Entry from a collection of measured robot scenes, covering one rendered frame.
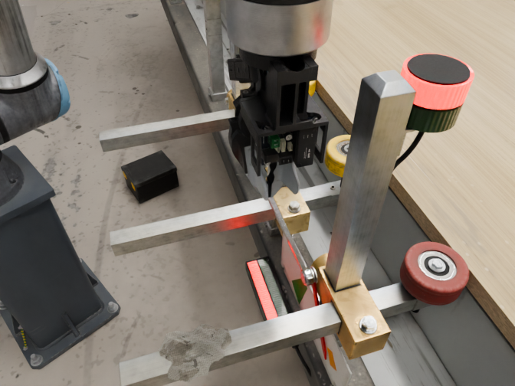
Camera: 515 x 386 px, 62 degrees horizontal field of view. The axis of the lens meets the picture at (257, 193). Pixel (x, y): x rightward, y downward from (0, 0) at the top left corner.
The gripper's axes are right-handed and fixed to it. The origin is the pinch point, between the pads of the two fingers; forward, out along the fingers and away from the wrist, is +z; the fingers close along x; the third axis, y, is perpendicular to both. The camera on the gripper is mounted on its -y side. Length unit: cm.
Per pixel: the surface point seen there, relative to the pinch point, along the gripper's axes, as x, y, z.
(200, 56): 8, -93, 29
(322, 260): 6.8, 5.0, 12.0
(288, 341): -1.6, 14.1, 14.0
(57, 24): -63, -313, 99
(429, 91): 10.7, 10.7, -17.7
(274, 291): 2.5, -1.9, 28.6
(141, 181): -21, -104, 87
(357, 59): 35, -41, 9
